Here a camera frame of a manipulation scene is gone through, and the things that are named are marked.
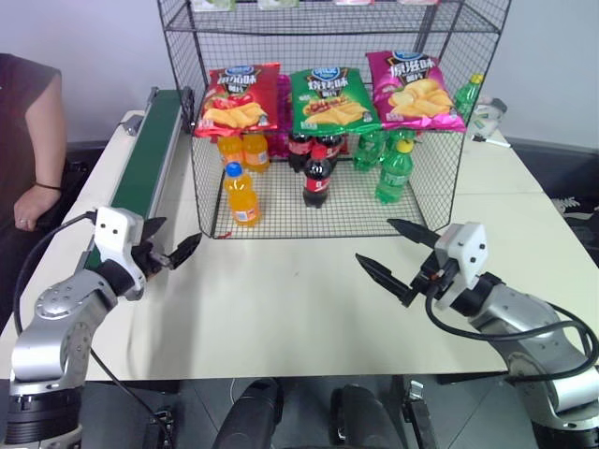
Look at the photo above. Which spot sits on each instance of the dark patterned object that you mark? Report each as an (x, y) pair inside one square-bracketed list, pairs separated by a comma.
[(578, 224)]

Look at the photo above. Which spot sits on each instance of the orange soda bottle blue cap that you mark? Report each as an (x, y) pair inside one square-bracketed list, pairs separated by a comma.
[(241, 201)]

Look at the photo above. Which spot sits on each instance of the black flat bar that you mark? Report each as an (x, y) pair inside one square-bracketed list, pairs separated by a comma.
[(421, 416)]

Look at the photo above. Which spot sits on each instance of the dark rounded shape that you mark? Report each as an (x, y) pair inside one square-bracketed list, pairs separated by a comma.
[(252, 416), (360, 421)]

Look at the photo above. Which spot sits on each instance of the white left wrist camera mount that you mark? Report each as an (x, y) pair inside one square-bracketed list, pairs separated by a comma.
[(114, 234)]

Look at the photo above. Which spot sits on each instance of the bare person hand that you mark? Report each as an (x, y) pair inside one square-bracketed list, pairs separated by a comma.
[(35, 206)]

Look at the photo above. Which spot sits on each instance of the cola bottle red cap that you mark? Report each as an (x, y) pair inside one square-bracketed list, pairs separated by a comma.
[(318, 180)]

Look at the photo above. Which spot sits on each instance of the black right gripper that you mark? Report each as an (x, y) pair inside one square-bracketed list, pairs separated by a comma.
[(435, 276)]

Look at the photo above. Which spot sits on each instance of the black wristband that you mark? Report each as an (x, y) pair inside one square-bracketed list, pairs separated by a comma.
[(47, 186)]

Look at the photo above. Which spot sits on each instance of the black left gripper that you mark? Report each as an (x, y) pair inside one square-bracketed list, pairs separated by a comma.
[(149, 262)]

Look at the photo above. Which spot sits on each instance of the magenta potato chips bag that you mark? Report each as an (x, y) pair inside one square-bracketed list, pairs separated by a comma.
[(282, 117), (414, 93)]

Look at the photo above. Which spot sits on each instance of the light green snack packet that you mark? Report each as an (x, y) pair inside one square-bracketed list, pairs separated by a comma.
[(278, 3), (213, 4)]

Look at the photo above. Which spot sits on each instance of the pink snack packet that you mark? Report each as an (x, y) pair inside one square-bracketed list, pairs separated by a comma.
[(352, 2)]

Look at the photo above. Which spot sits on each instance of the black and white marker pen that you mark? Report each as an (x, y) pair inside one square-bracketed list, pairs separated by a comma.
[(491, 141)]

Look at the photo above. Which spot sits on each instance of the green conveyor belt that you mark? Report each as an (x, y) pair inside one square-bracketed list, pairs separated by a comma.
[(150, 154)]

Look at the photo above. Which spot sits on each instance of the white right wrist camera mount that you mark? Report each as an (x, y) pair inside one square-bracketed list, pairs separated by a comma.
[(465, 252)]

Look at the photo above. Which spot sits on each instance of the green potato chips bag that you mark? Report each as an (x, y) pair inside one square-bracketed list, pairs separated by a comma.
[(330, 100)]

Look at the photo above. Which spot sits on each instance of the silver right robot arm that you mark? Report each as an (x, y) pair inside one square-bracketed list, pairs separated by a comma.
[(529, 337)]

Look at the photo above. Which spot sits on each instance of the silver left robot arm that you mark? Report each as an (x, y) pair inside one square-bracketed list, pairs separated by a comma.
[(51, 322)]

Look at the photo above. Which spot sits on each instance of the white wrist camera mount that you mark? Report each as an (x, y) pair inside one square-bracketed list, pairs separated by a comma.
[(465, 252), (114, 234)]

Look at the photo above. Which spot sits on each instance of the red potato chips bag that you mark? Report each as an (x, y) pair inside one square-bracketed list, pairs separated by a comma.
[(238, 100)]

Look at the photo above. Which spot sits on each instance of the bare person forearm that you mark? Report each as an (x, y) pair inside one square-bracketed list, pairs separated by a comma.
[(49, 140)]

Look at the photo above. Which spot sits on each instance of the person in maroon shirt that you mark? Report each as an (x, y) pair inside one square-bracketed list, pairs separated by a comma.
[(18, 117)]

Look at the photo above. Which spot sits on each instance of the green soda bottle yellow cap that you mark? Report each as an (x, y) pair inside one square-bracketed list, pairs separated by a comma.
[(395, 180), (468, 98)]

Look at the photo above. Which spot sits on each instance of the white and green packet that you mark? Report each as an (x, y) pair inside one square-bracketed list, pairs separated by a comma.
[(486, 119)]

